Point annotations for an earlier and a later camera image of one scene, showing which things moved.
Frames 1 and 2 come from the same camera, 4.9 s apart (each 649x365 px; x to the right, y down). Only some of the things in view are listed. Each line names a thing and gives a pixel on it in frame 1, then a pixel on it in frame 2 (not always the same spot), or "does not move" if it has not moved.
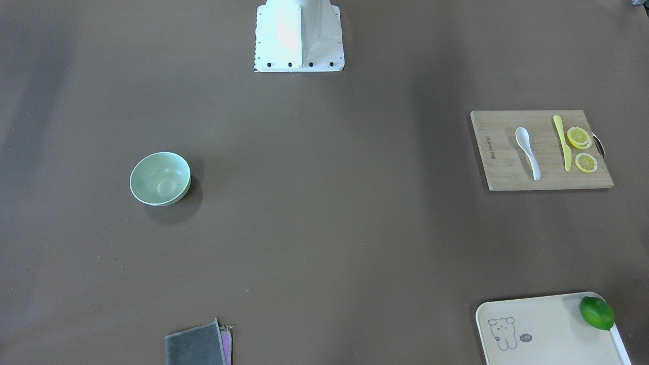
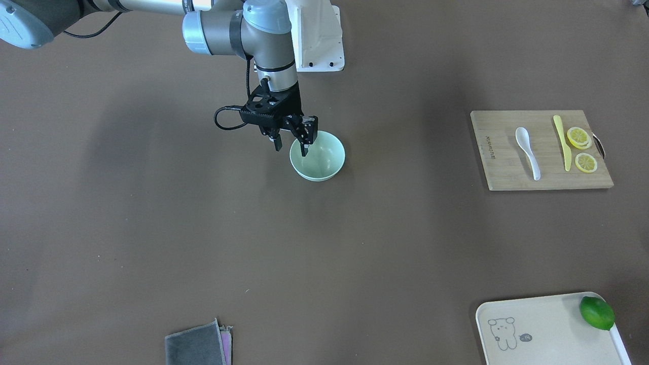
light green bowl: (160, 179) to (324, 159)
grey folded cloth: (208, 344) does not move
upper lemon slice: (579, 138) does not move
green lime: (597, 313) does not move
